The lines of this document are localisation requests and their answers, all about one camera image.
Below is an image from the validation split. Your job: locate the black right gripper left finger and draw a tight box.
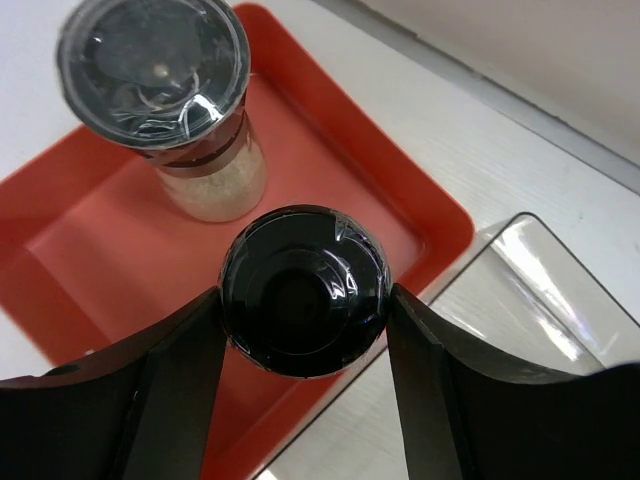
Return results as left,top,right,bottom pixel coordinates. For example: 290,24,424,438
1,289,226,479

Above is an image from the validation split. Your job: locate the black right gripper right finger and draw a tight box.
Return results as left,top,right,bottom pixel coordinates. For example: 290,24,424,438
387,286,639,479

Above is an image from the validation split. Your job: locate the black-cap glass bottle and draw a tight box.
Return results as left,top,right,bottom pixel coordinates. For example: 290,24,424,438
219,205,392,379

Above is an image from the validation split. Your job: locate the black-lid glass grinder jar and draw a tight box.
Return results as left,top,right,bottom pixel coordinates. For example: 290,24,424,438
56,1,267,223

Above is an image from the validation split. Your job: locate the clear acrylic tray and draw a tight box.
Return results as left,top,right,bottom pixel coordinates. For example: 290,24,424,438
262,213,639,479

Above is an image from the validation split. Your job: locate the red square tray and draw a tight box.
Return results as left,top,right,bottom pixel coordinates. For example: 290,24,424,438
1,1,474,479

